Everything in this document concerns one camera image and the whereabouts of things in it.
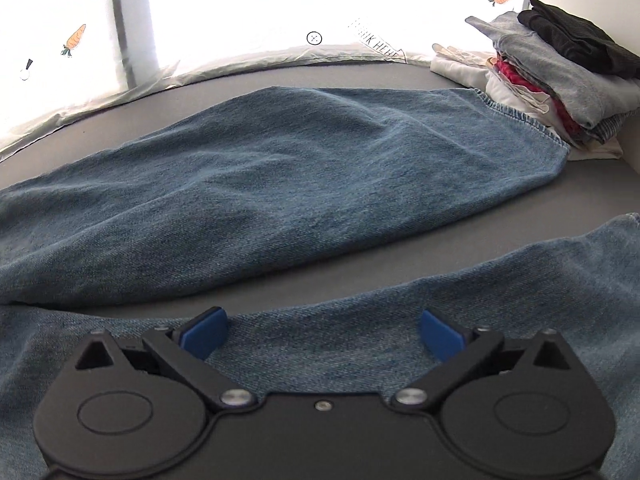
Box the striped folded garment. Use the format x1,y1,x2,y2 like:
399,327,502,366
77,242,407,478
582,111,632,145

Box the blue denim jeans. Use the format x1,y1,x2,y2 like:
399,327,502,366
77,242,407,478
0,86,640,480

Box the red folded garment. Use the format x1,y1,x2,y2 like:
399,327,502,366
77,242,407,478
492,56,587,142

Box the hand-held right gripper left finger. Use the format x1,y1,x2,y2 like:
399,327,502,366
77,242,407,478
72,306,261,410

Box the white printed curtain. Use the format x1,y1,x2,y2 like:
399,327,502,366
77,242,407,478
0,0,533,162

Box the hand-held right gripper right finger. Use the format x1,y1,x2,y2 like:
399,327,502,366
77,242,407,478
392,309,574,410

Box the black folded garment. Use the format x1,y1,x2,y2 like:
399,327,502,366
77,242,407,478
517,0,640,79

